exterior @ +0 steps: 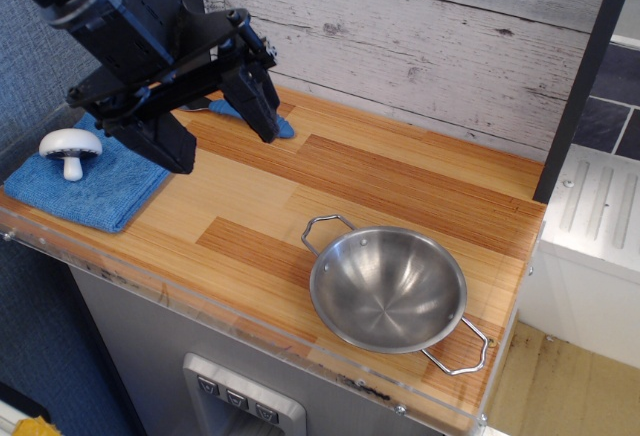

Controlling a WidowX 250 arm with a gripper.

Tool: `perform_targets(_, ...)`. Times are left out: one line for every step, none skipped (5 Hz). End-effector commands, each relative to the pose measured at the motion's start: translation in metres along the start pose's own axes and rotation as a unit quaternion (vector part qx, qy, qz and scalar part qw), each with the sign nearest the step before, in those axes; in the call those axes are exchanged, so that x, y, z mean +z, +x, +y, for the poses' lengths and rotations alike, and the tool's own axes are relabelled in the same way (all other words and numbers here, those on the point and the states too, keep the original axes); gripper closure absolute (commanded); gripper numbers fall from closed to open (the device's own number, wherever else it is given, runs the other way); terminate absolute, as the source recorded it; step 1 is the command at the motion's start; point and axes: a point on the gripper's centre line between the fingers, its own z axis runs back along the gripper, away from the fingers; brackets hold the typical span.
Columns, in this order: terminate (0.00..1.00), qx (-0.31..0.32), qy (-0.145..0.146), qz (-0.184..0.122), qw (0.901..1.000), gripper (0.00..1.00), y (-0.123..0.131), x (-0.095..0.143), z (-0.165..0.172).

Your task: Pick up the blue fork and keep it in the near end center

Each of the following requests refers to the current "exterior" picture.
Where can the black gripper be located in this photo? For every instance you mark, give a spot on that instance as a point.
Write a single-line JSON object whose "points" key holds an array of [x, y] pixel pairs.
{"points": [[156, 55]]}

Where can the blue handled fork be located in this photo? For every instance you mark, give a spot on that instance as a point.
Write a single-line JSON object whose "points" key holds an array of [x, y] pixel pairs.
{"points": [[221, 107]]}

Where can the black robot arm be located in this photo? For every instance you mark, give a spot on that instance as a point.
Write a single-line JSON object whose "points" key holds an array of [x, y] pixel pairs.
{"points": [[157, 55]]}

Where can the blue folded cloth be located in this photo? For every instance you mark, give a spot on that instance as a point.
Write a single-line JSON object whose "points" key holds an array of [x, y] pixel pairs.
{"points": [[114, 187]]}

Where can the white toy mushroom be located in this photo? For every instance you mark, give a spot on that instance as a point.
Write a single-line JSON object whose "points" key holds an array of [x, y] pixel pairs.
{"points": [[72, 146]]}

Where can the grey dispenser panel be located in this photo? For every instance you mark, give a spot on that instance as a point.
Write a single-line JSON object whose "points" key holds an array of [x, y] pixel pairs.
{"points": [[228, 403]]}

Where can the yellow object at corner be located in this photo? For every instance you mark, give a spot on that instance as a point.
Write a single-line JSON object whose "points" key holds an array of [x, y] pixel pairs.
{"points": [[35, 427]]}

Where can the white ribbed cabinet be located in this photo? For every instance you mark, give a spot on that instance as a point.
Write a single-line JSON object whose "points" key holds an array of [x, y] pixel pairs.
{"points": [[583, 282]]}

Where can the steel bowl with handles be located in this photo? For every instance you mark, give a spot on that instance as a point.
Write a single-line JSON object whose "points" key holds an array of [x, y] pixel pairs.
{"points": [[390, 290]]}

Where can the black vertical post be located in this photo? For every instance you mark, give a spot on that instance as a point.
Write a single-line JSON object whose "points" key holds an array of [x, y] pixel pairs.
{"points": [[595, 51]]}

